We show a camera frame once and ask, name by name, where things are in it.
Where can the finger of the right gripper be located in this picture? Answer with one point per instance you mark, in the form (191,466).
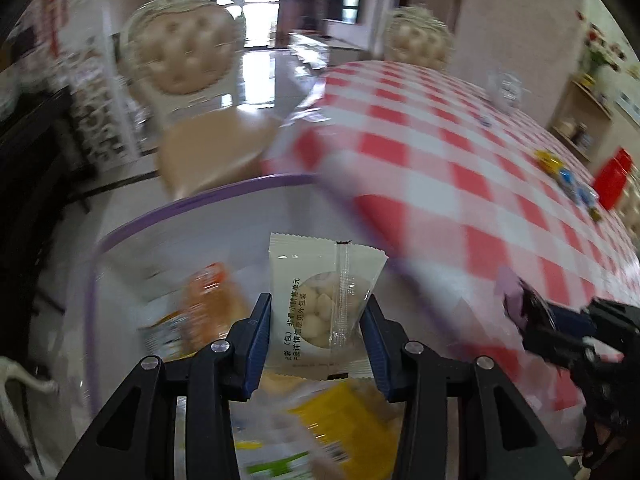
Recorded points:
(553,332)

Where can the wooden corner shelf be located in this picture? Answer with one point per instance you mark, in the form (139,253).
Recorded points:
(580,121)

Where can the cream tufted chair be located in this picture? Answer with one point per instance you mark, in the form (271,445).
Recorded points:
(184,59)
(412,35)

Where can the yellow snack bag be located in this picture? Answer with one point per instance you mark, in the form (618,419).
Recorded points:
(548,162)

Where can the green ginkgo snack packet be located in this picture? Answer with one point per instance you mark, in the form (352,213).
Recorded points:
(261,460)

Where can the cream tufted chair left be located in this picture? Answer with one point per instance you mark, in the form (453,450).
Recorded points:
(184,59)

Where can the wall television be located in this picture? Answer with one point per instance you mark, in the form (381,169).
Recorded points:
(341,11)

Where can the white floral teapot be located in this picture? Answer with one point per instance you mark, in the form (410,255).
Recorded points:
(505,91)

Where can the large yellow cake package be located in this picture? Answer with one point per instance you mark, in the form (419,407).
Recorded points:
(355,426)

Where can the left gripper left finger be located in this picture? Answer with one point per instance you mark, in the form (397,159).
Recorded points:
(133,435)

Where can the blue monkey snack bag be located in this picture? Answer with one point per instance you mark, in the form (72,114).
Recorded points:
(568,183)

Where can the purple rim clear bin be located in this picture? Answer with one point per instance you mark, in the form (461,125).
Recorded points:
(143,265)

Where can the small blue clear packet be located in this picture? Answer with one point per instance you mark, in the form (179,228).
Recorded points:
(588,196)

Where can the red flower bouquet vase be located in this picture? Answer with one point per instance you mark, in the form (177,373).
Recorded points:
(601,48)

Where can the white nut snack packet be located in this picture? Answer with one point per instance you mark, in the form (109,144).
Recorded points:
(319,289)

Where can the orange white snack packet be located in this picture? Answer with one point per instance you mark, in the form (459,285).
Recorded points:
(208,305)

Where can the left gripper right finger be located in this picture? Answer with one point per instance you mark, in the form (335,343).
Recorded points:
(499,435)

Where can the red thermos jug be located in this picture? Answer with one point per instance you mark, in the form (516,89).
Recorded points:
(611,179)

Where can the red white checkered tablecloth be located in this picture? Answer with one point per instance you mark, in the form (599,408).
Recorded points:
(452,189)

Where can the white tv cabinet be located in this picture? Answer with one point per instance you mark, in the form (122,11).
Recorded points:
(320,53)

